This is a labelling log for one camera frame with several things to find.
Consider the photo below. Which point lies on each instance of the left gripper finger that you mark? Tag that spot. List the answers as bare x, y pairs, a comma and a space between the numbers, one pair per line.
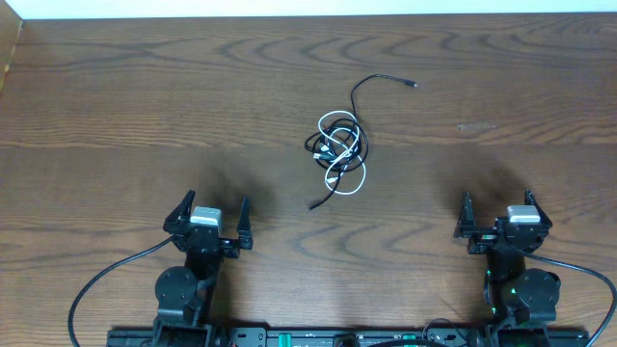
178, 221
245, 235

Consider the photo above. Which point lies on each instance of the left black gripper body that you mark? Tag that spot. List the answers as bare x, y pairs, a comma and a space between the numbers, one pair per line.
207, 239

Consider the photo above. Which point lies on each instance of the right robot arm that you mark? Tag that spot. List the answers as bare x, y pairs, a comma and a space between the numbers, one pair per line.
523, 300

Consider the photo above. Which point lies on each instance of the cardboard panel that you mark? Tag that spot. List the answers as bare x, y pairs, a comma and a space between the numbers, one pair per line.
10, 28

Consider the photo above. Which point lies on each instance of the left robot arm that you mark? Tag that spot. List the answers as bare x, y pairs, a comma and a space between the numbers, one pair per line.
185, 292

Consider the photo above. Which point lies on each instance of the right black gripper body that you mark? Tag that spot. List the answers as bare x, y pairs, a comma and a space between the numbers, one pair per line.
483, 241

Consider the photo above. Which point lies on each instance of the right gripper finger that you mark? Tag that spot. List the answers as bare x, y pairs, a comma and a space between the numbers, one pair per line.
466, 225
529, 199

